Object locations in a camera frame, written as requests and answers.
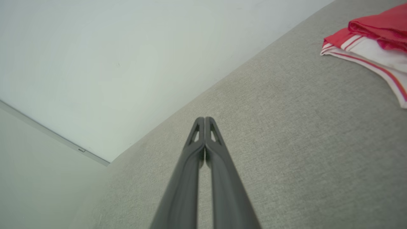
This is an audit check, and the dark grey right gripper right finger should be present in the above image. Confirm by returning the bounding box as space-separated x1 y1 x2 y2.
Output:
205 117 262 229

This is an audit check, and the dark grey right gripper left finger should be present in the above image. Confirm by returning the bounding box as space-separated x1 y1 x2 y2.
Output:
150 117 206 229

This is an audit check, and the red white sports garment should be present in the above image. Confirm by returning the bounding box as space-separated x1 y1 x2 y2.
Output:
320 3 407 109

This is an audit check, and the grey fabric sofa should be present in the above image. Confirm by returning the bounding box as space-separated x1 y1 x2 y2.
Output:
68 0 407 229

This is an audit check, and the grey skirting strip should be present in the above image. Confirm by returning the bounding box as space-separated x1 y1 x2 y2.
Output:
0 100 111 167

